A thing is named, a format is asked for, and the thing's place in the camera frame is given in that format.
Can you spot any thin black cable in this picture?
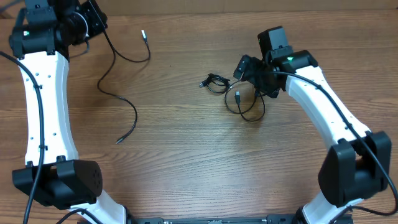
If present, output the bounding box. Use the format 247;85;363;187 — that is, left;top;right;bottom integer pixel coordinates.
224;79;280;123

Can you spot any thick black usb cable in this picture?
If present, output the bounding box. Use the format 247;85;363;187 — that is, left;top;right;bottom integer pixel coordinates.
96;29;152;145

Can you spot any small black cable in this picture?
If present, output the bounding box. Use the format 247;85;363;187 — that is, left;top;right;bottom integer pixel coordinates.
198;73;233;95

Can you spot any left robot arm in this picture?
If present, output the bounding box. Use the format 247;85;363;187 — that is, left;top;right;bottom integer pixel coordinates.
9;0;133;223

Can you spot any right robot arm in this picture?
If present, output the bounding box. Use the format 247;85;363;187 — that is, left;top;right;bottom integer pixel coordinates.
234;26;397;223

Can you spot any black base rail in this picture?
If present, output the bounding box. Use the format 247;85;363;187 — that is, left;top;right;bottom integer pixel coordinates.
132;214;305;224

